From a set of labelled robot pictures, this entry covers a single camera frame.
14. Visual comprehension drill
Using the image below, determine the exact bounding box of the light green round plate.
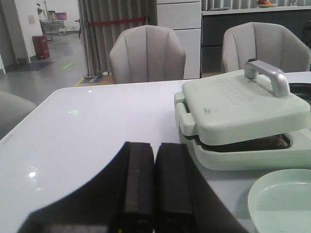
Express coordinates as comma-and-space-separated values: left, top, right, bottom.
247, 169, 311, 233

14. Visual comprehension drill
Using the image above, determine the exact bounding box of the grey chair at left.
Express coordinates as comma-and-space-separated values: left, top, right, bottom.
0, 91, 36, 139

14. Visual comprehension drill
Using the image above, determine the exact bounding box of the dark grey counter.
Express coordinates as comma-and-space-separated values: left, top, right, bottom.
201, 7, 311, 73

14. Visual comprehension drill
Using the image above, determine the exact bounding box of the white drawer cabinet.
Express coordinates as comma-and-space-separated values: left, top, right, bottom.
156, 0, 202, 79

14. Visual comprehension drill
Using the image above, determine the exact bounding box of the fruit bowl on counter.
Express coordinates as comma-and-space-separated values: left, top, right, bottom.
256, 0, 278, 8

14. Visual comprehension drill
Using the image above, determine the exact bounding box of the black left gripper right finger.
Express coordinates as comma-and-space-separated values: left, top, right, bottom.
155, 143, 247, 233

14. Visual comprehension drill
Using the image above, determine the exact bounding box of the left beige armchair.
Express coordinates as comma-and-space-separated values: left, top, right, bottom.
109, 25, 186, 84

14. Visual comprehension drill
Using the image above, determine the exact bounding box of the red trash bin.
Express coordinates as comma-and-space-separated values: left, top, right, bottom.
32, 35, 50, 59

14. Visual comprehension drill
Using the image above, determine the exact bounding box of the red belt stanchion barrier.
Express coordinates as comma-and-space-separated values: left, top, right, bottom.
81, 16, 150, 79

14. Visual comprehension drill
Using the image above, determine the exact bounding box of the right beige armchair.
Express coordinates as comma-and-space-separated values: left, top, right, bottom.
222, 22, 311, 72

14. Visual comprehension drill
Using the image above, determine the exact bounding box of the beige armchair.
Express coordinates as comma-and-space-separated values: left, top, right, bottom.
109, 25, 186, 84
222, 22, 311, 72

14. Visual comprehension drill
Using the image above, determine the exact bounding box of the bread slice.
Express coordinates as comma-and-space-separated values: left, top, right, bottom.
259, 134, 283, 147

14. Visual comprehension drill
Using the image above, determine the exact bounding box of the black round frying pan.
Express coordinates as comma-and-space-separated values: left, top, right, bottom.
289, 83, 311, 101

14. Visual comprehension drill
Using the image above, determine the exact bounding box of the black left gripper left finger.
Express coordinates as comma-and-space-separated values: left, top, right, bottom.
19, 142, 154, 233

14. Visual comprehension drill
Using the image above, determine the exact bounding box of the green breakfast maker lid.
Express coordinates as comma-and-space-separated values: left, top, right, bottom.
174, 60, 311, 146

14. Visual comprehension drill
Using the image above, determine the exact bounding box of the green breakfast maker base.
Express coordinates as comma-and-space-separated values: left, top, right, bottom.
179, 128, 311, 171

